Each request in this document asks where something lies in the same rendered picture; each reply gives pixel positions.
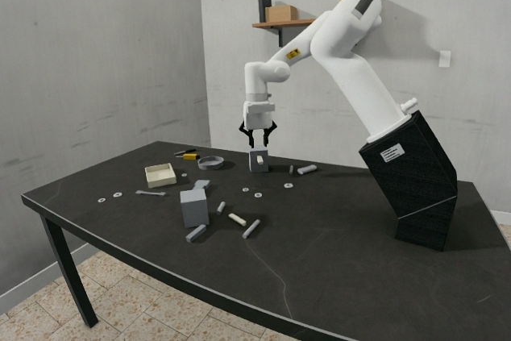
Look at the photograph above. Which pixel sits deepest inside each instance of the grey round dish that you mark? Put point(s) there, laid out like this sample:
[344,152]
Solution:
[210,162]

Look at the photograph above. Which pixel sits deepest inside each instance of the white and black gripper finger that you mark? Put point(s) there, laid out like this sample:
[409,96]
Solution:
[267,133]
[248,133]

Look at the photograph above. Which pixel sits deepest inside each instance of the cream rectangular open tray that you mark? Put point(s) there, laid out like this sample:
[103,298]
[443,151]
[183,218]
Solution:
[160,175]

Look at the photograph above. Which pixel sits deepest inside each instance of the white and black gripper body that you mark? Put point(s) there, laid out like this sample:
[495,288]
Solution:
[255,121]

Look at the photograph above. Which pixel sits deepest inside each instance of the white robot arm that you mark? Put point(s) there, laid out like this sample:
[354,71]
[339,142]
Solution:
[330,43]

